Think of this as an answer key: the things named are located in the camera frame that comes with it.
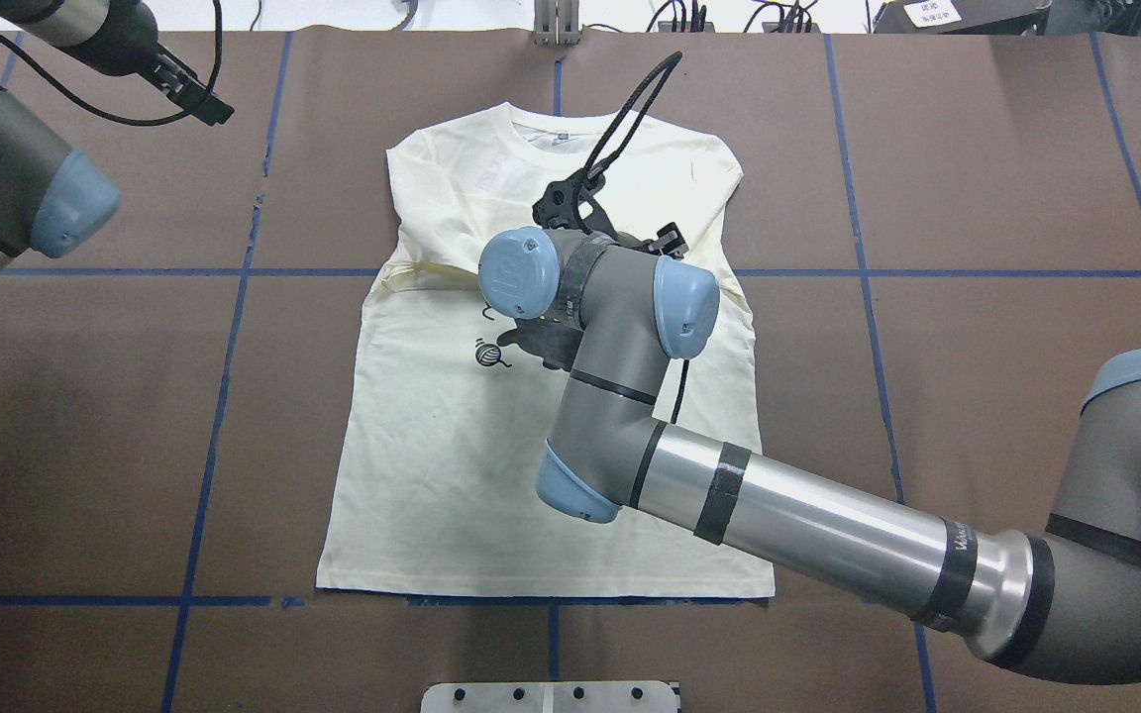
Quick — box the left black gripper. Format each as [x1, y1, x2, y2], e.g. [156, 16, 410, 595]
[140, 44, 234, 125]

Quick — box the cream long-sleeve cat shirt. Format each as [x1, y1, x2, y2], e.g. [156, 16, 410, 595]
[316, 103, 776, 599]

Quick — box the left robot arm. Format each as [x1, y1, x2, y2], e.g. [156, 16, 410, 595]
[0, 1, 234, 272]

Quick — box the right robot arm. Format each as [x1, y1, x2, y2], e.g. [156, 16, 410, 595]
[478, 227, 1141, 684]

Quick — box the black box with label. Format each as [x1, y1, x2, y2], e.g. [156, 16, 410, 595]
[871, 1, 1042, 37]

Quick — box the grey aluminium post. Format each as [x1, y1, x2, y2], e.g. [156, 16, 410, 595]
[533, 0, 582, 47]

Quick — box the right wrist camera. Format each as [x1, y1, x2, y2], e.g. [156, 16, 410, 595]
[533, 168, 689, 260]

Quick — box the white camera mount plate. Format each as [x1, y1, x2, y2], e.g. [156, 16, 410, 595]
[420, 680, 683, 712]

